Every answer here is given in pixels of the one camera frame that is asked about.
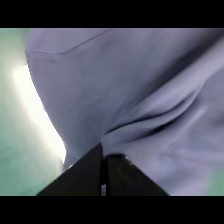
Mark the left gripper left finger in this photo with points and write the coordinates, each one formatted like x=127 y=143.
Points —
x=83 y=176

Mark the purple shirt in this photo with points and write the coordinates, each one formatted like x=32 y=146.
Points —
x=126 y=86

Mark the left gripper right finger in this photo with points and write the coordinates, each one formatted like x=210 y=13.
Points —
x=130 y=180

